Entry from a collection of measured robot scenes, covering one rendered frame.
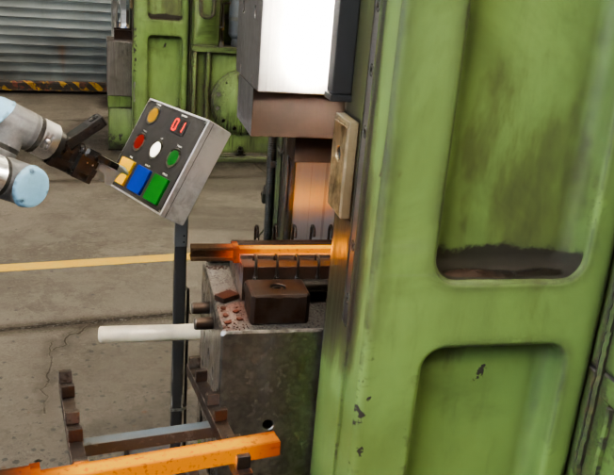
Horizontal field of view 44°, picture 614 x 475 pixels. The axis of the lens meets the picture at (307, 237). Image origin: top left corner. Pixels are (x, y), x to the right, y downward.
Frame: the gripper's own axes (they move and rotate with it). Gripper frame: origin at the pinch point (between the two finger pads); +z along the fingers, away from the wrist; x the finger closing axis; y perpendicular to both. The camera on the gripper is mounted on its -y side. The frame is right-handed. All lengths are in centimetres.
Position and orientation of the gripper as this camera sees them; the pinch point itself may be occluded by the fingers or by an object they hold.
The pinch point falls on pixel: (124, 169)
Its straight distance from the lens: 201.8
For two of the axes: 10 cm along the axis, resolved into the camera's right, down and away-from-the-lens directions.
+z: 6.4, 3.4, 6.8
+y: -4.6, 8.9, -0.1
